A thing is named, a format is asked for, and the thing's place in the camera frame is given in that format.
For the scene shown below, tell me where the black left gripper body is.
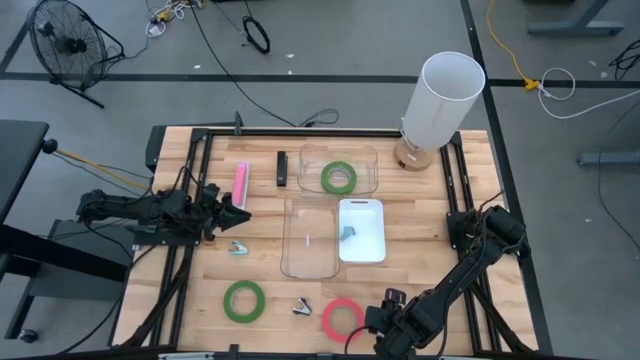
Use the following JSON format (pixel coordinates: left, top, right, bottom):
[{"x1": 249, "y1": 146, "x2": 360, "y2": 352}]
[{"x1": 187, "y1": 182, "x2": 226, "y2": 242}]

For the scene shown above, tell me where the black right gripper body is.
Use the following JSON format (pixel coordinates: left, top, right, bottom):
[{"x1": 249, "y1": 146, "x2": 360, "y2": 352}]
[{"x1": 363, "y1": 287, "x2": 407, "y2": 351}]

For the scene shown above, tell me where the pink white stapler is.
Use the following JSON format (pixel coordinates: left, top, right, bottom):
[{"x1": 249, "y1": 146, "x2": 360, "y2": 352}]
[{"x1": 230, "y1": 160, "x2": 251, "y2": 211}]

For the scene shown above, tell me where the red tape roll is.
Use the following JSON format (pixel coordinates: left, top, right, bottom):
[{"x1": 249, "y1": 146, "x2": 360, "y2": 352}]
[{"x1": 321, "y1": 298, "x2": 366, "y2": 344}]

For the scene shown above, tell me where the black stapler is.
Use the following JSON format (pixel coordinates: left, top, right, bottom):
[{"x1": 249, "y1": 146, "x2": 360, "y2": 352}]
[{"x1": 276, "y1": 150, "x2": 289, "y2": 188}]

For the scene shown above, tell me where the green tape roll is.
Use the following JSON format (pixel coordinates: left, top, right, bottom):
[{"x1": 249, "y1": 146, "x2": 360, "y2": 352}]
[
  {"x1": 320, "y1": 160, "x2": 359, "y2": 196},
  {"x1": 222, "y1": 279, "x2": 267, "y2": 324}
]

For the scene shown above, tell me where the white plastic bin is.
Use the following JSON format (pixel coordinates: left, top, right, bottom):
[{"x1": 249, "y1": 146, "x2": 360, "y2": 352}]
[{"x1": 337, "y1": 198, "x2": 387, "y2": 265}]

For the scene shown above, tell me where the clear plastic bin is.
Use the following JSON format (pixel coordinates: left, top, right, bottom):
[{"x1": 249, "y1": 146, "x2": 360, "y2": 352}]
[
  {"x1": 297, "y1": 143, "x2": 380, "y2": 197},
  {"x1": 279, "y1": 195, "x2": 342, "y2": 280}
]

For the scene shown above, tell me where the black desk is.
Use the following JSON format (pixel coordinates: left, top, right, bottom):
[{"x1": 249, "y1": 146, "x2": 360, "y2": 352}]
[{"x1": 0, "y1": 118, "x2": 136, "y2": 346}]

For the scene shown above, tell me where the black floor fan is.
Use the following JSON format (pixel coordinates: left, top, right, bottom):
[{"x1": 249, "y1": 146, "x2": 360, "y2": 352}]
[{"x1": 27, "y1": 0, "x2": 126, "y2": 110}]

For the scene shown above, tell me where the white cylinder lamp wooden base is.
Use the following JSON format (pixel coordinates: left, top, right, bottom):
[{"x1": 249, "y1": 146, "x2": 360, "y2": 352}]
[{"x1": 392, "y1": 51, "x2": 487, "y2": 173}]

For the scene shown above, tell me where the grey desk foot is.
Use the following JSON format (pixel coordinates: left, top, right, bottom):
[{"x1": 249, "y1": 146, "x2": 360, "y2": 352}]
[
  {"x1": 527, "y1": 0, "x2": 626, "y2": 37},
  {"x1": 576, "y1": 149, "x2": 640, "y2": 168}
]

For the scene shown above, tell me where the black aluminium table frame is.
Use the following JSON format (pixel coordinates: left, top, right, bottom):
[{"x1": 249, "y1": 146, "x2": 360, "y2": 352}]
[{"x1": 112, "y1": 112, "x2": 554, "y2": 360}]

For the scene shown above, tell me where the long black floor cable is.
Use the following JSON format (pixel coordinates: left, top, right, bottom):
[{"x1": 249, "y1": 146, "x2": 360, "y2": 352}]
[{"x1": 189, "y1": 0, "x2": 341, "y2": 129}]

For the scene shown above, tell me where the black coiled cable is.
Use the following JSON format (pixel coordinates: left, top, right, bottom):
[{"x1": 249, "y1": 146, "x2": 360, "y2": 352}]
[{"x1": 241, "y1": 14, "x2": 272, "y2": 55}]

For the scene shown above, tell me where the power strip with cables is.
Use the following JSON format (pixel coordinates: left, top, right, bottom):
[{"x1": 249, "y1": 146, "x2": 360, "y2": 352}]
[{"x1": 144, "y1": 0, "x2": 204, "y2": 39}]

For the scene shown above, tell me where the yellow floor cable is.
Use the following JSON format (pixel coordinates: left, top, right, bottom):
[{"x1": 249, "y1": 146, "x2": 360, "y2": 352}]
[{"x1": 486, "y1": 0, "x2": 541, "y2": 92}]

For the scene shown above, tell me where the white floor cable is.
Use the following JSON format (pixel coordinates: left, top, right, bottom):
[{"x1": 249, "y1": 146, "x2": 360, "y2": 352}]
[{"x1": 537, "y1": 67, "x2": 640, "y2": 120}]

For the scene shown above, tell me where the black cable bundle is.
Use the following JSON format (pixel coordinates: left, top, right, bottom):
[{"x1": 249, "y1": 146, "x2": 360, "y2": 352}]
[{"x1": 608, "y1": 38, "x2": 640, "y2": 81}]

